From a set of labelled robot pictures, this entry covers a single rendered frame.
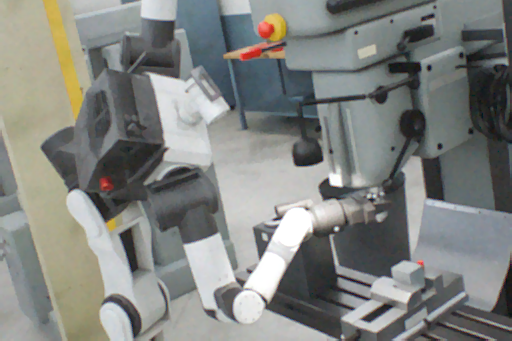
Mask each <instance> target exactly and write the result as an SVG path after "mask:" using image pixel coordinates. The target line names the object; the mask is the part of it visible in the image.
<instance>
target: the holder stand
mask: <svg viewBox="0 0 512 341"><path fill-rule="evenodd" d="M283 218H284V217H280V218H278V217H277V216H276V214H274V215H272V216H270V217H267V218H265V219H264V221H263V222H261V223H259V224H258V225H256V226H253V231H254V240H255V244H256V247H257V251H258V255H259V262H260V261H261V260H262V258H263V256H264V254H265V252H266V250H267V248H268V245H269V244H270V242H271V241H272V239H273V236H274V234H275V233H276V231H277V230H278V227H279V226H280V224H281V223H282V220H283ZM337 282H338V278H337V273H336V268H335V259H334V255H333V250H332V246H331V241H330V236H325V237H321V238H318V237H316V236H311V237H310V238H309V239H308V240H307V241H302V242H301V244H300V245H299V246H298V248H297V250H296V252H295V254H294V255H293V257H292V260H291V261H290V263H289V265H288V266H287V269H286V270H285V272H284V274H283V276H282V278H281V279H280V281H279V283H278V287H281V288H283V289H288V290H289V291H292V292H294V293H297V294H301V295H303V296H305V297H307V298H312V297H313V296H315V295H316V294H319V293H320V292H321V291H323V290H325V289H327V288H329V287H330V286H331V285H333V284H336V283H337Z"/></svg>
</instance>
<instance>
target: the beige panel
mask: <svg viewBox="0 0 512 341"><path fill-rule="evenodd" d="M91 85H92V84H91V80H90V77H89V74H88V70H87V65H86V61H85V58H84V55H83V51H82V45H81V41H80V38H79V36H78V32H77V26H76V22H75V19H74V16H73V12H72V9H71V3H70V0H0V127H1V130H2V132H3V138H4V142H5V144H6V146H7V150H8V156H9V158H10V161H11V164H12V166H13V172H14V175H15V178H16V180H17V184H18V189H19V192H20V194H21V198H22V200H23V201H22V203H23V206H24V209H25V212H26V214H27V220H28V223H29V226H30V228H31V231H32V237H33V240H34V243H35V245H36V248H37V254H38V257H39V260H40V262H41V268H42V271H43V274H44V277H45V279H46V285H47V288H48V291H49V293H50V296H51V302H52V305H53V307H54V311H55V316H56V319H57V321H58V325H59V327H60V333H61V336H62V339H63V341H111V340H110V339H109V335H108V334H107V332H106V330H105V329H104V326H103V324H102V323H101V320H100V309H101V304H102V301H103V300H104V299H105V285H104V281H103V278H102V275H101V268H100V265H99V261H98V257H97V256H96V254H95V253H94V252H93V251H92V250H91V247H89V245H88V241H87V237H86V236H87V232H86V230H85V228H84V227H82V225H81V224H80V223H78V222H77V219H76V218H74V217H73V216H72V214H71V213H70V212H69V210H68V208H67V195H68V193H67V192H68V189H67V187H66V185H65V184H64V180H62V178H61V177H60V176H59V175H58V172H57V171H56V170H55V169H54V168H53V165H52V164H51V163H50V162H49V161H48V158H47V157H46V156H45V155H44V154H43V151H42V150H41V149H40V147H41V144H42V143H43V141H44V140H45V139H46V138H48V137H49V136H50V135H52V134H53V133H54V132H57V131H58V130H59V129H61V128H63V127H67V126H74V127H75V123H76V120H77V116H78V113H79V111H80V108H81V106H82V101H83V99H84V97H85V94H86V92H87V89H89V88H90V86H91Z"/></svg>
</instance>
